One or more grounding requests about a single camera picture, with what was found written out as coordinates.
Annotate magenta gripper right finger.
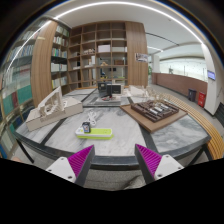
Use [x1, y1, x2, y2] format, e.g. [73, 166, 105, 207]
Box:
[135, 144, 183, 184]

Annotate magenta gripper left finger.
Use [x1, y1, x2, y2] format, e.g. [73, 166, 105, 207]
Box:
[47, 145, 95, 187]

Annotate dark blue charger plug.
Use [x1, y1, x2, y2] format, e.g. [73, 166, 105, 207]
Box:
[82, 122, 91, 133]

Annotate green white power strip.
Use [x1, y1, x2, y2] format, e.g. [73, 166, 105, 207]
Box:
[75, 127, 113, 139]

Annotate wooden model base board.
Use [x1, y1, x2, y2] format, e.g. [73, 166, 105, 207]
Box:
[121, 100, 187, 133]

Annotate dark brown architectural model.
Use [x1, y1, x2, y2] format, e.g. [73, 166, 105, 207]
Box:
[131, 100, 179, 122]

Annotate white architectural building model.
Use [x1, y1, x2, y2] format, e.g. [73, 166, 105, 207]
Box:
[26, 87, 83, 131]

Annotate wooden slatted bench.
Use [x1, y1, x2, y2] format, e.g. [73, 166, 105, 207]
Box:
[164, 93, 224, 160]

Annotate black bin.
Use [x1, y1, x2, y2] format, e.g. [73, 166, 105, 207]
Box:
[188, 88, 197, 102]

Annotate black display box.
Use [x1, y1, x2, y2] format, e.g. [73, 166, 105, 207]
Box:
[98, 82, 122, 97]

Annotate red bin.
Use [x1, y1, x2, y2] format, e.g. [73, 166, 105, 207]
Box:
[198, 92, 206, 108]

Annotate framed picture on panel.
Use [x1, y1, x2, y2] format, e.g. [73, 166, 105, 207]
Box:
[135, 53, 148, 63]

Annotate glass front bookcase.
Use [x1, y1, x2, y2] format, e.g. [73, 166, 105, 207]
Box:
[0, 18, 69, 159]

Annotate white coiled cable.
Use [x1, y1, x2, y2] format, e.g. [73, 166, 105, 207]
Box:
[86, 110, 99, 127]

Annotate light wooden frame model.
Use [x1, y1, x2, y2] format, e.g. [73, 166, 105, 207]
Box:
[129, 85, 170, 102]

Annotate wall mounted screen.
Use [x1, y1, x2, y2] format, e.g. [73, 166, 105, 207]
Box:
[207, 70, 216, 81]

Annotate wooden bookshelf wall unit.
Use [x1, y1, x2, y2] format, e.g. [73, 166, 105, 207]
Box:
[68, 21, 128, 90]

